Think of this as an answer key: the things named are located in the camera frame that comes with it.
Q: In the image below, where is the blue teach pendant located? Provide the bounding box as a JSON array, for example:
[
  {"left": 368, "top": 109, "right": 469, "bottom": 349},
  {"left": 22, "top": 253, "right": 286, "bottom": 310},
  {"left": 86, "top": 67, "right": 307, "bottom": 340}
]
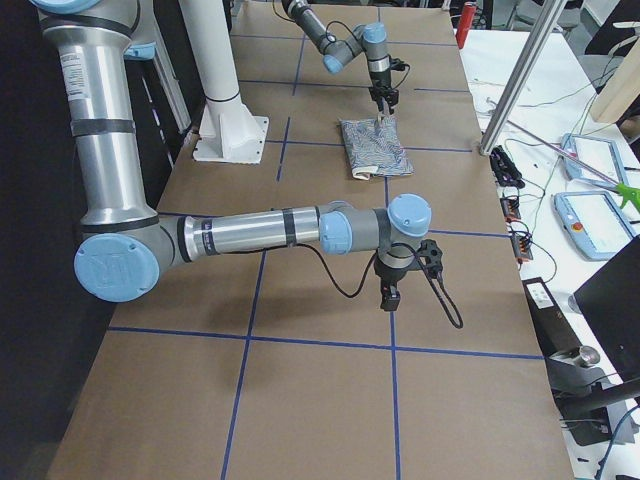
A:
[
  {"left": 553, "top": 191, "right": 636, "bottom": 261},
  {"left": 561, "top": 134, "right": 628, "bottom": 187}
]

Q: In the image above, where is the black monitor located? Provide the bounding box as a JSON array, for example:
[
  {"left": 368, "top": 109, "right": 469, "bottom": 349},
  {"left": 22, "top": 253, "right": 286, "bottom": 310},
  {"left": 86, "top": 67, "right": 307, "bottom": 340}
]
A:
[{"left": 573, "top": 237, "right": 640, "bottom": 380}]

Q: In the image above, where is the metal reacher grabber tool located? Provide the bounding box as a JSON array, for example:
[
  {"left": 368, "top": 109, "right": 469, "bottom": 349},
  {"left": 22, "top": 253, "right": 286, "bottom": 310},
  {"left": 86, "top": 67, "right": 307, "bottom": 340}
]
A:
[{"left": 507, "top": 120, "right": 640, "bottom": 211}]

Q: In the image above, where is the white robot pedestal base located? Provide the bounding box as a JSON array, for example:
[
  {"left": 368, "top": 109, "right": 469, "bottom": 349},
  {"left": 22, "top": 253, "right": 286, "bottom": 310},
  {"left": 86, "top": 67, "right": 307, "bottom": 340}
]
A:
[{"left": 179, "top": 0, "right": 269, "bottom": 164}]

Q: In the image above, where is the far blue teach pendant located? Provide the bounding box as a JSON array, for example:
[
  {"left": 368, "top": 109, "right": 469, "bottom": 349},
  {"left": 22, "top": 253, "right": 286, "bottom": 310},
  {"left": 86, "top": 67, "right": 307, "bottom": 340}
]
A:
[{"left": 561, "top": 134, "right": 628, "bottom": 187}]

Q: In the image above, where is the red cylinder tube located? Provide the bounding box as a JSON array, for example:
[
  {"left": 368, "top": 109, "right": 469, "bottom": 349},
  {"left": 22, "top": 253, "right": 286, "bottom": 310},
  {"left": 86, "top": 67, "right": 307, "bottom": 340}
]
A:
[{"left": 455, "top": 1, "right": 477, "bottom": 50}]

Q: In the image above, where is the aluminium frame post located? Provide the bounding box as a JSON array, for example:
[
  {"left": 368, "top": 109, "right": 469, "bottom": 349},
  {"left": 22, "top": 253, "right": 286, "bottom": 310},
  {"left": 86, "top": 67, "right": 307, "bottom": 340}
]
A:
[{"left": 479, "top": 0, "right": 567, "bottom": 156}]

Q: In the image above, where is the black box device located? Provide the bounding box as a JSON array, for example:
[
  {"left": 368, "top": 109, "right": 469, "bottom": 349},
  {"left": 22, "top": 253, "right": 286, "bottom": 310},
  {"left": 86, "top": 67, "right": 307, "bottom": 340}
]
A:
[{"left": 522, "top": 277, "right": 582, "bottom": 357}]

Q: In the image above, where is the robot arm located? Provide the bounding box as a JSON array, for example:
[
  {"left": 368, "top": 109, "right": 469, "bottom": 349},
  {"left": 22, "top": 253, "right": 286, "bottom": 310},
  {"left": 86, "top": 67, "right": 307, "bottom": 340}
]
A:
[
  {"left": 281, "top": 1, "right": 410, "bottom": 116},
  {"left": 35, "top": 1, "right": 446, "bottom": 312}
]

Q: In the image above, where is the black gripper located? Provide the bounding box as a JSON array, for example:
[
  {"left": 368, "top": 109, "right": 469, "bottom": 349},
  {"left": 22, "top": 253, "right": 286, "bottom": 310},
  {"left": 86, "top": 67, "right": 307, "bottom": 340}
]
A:
[
  {"left": 374, "top": 239, "right": 444, "bottom": 312},
  {"left": 368, "top": 57, "right": 408, "bottom": 122}
]

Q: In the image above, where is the black tool on table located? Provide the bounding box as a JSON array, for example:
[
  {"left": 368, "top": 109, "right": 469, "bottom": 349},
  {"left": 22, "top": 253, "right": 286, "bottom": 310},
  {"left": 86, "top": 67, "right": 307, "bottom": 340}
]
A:
[{"left": 489, "top": 146, "right": 526, "bottom": 189}]

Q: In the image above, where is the striped polo shirt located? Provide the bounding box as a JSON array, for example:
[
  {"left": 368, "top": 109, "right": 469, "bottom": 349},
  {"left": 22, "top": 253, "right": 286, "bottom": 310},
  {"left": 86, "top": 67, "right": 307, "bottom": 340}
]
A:
[{"left": 340, "top": 115, "right": 414, "bottom": 180}]

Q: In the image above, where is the near blue teach pendant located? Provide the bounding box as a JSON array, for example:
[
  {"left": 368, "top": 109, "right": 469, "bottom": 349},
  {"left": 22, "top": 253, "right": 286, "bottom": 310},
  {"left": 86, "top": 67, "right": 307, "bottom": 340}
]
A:
[{"left": 553, "top": 191, "right": 636, "bottom": 261}]

